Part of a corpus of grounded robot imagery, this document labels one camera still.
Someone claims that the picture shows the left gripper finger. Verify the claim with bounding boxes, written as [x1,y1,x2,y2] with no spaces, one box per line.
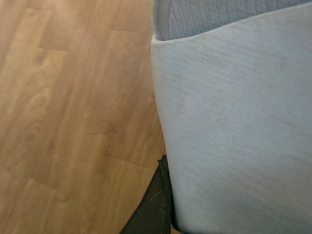
[120,155,172,234]

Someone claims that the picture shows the light blue slipper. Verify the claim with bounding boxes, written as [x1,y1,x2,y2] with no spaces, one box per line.
[151,0,312,234]

